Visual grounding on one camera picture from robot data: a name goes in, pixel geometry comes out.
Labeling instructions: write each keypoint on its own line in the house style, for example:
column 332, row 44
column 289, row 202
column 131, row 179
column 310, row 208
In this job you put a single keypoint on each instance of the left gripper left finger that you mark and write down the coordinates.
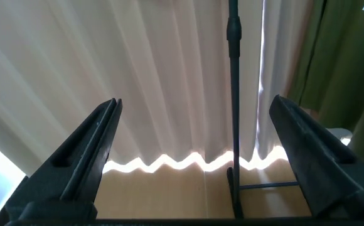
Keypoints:
column 69, row 175

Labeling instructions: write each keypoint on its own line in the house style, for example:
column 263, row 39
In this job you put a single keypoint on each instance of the green printed shirt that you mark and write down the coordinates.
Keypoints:
column 342, row 62

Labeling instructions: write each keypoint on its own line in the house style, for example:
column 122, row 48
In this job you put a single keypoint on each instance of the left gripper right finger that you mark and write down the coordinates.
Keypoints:
column 332, row 175

